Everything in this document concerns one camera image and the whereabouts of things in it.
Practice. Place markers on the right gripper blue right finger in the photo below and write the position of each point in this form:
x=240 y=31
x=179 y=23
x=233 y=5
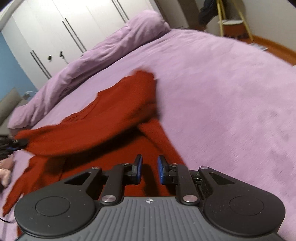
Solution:
x=166 y=171

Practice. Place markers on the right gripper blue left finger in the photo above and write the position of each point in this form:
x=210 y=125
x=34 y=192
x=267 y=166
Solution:
x=134 y=171

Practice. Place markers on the red knitted sweater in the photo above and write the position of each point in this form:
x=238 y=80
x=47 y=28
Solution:
x=121 y=123

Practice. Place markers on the black clothing on rack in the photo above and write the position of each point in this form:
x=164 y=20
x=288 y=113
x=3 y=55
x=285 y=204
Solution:
x=208 y=11

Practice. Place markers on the purple bed sheet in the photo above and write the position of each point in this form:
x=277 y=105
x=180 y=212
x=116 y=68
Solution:
x=222 y=104

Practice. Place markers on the pink plush toy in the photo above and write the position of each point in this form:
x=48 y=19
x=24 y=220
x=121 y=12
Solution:
x=6 y=168

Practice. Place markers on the grey upholstered headboard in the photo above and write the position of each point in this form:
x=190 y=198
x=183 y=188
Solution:
x=11 y=101

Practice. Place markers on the purple rolled duvet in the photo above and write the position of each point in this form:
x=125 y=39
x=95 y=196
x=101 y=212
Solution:
x=141 y=29

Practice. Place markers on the yellow wooden rack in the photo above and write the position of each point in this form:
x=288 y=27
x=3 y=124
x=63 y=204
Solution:
x=233 y=28

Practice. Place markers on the white wardrobe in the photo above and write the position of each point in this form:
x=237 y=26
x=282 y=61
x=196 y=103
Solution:
x=45 y=36

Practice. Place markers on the white charger with cable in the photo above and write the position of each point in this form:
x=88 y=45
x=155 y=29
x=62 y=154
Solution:
x=28 y=94

